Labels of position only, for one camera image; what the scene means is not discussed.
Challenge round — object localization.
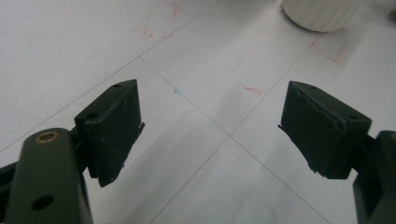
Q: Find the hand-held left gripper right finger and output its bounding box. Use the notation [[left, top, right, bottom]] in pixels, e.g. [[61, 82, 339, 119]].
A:
[[277, 80, 373, 180]]

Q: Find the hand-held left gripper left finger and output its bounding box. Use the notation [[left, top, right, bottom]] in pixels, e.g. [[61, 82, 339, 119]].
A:
[[74, 78, 146, 188]]

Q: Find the white cup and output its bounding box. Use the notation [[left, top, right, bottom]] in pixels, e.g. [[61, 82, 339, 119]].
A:
[[281, 0, 369, 33]]

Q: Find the white table mat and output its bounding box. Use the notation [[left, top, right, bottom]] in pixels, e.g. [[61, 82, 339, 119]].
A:
[[0, 0, 396, 224]]

